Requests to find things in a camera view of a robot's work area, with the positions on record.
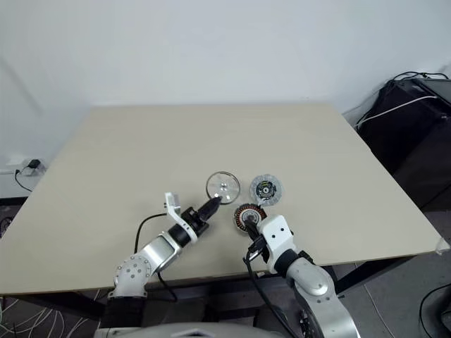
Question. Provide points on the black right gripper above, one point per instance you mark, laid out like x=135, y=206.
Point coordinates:
x=257, y=249

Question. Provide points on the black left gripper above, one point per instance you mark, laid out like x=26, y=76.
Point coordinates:
x=194, y=221

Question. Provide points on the motor housing with copper windings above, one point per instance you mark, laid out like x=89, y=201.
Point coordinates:
x=239, y=214

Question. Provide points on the silver spoked rotor black rim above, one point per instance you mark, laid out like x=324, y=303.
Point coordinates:
x=225, y=188

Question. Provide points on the motor base with circuit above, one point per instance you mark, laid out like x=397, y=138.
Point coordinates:
x=266, y=189

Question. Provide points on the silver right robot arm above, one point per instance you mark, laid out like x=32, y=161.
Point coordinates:
x=317, y=281

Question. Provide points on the grey robot torso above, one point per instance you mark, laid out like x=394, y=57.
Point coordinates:
x=190, y=332

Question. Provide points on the black equipment case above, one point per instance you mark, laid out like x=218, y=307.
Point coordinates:
x=405, y=148

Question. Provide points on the black plug-in charger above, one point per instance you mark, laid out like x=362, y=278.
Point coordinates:
x=34, y=164

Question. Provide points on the clear table corner guard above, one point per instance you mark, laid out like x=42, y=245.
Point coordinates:
x=443, y=245

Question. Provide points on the white power strip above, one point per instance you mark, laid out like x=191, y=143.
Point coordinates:
x=12, y=160

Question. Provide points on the dark rug with white lines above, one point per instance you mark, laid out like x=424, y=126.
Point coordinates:
x=35, y=324

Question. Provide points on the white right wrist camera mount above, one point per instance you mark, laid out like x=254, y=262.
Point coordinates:
x=278, y=232

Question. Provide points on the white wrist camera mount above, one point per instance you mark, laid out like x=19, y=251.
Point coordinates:
x=278, y=232
x=173, y=203

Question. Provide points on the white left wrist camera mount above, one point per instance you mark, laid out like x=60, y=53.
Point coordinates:
x=173, y=203

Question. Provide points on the black table frame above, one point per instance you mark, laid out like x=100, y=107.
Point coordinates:
x=359, y=276

